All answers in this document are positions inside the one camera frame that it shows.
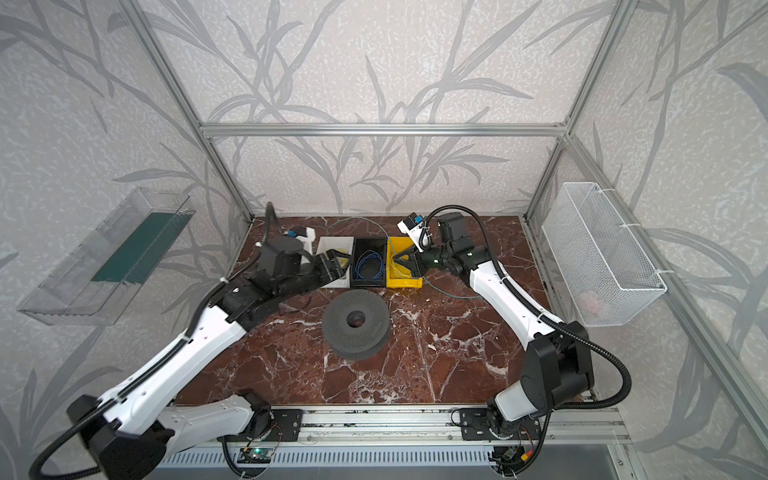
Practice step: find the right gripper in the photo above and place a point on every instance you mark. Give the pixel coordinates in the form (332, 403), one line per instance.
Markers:
(417, 261)

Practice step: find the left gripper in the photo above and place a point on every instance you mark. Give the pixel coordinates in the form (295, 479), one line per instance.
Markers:
(327, 267)

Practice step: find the grey perforated spool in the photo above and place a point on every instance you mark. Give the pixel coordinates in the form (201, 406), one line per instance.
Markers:
(357, 324)

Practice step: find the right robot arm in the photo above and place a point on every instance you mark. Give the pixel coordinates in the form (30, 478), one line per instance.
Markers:
(557, 366)

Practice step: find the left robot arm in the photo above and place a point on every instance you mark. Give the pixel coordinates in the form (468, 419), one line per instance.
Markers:
(133, 426)

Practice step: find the yellow storage bin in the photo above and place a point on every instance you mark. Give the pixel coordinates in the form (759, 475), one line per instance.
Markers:
(398, 276)

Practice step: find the white storage bin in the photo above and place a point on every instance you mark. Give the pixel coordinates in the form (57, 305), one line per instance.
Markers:
(341, 248)

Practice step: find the black storage bin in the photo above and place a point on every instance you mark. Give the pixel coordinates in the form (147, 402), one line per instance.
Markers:
(368, 269)

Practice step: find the pink object in basket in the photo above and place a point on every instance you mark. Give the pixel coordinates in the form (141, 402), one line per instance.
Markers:
(591, 302)

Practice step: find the left controller board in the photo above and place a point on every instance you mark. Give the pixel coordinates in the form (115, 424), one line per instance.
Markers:
(255, 455)

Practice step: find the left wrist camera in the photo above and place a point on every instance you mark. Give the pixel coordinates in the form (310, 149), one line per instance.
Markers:
(306, 235)

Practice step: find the white wire basket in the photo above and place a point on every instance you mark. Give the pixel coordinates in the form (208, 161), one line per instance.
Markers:
(596, 249)

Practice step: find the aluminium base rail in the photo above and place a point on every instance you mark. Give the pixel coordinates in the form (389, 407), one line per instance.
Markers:
(385, 424)

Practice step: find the clear plastic wall tray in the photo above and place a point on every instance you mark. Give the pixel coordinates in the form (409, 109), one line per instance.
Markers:
(95, 284)

